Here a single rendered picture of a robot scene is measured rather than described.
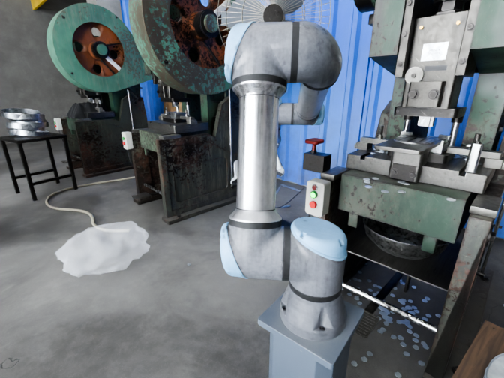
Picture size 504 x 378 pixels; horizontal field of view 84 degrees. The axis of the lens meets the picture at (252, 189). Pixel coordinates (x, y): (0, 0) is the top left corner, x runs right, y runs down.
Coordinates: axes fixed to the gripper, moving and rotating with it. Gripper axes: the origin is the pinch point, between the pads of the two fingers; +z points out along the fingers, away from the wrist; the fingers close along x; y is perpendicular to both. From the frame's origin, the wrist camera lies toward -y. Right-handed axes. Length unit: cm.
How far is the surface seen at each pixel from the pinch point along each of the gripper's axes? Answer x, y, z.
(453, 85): 61, 6, -37
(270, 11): 3, 48, -91
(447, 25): 61, 24, -42
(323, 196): 15.7, -20.7, -23.7
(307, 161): 10.8, -12.2, -39.8
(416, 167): 47, -16, -27
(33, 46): -470, 157, -420
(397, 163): 42, -15, -30
